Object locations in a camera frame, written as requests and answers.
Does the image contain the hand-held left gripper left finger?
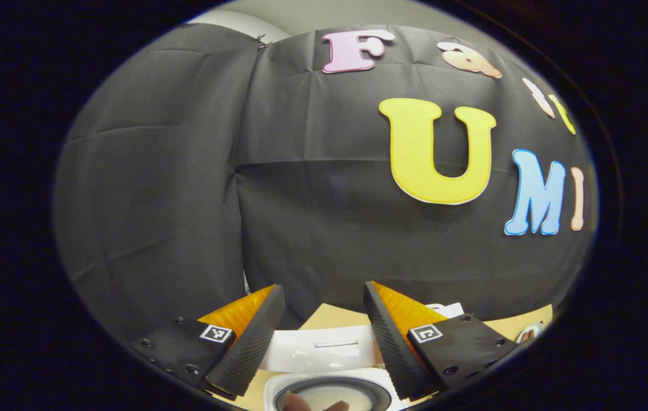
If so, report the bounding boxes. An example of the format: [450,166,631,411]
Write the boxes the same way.
[131,284,287,400]

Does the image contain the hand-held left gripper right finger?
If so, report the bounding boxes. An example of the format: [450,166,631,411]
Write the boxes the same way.
[362,281,519,401]

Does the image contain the white rice cooker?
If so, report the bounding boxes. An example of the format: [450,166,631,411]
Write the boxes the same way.
[259,324,410,411]

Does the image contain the white rice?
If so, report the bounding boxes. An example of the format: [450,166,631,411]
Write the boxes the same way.
[292,384,380,411]

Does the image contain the white toaster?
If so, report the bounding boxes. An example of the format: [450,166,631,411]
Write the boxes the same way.
[424,303,466,319]

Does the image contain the pale green plate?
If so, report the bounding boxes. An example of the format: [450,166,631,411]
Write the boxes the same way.
[515,321,545,344]

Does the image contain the black backdrop cloth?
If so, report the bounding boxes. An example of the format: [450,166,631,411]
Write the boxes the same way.
[53,23,599,343]

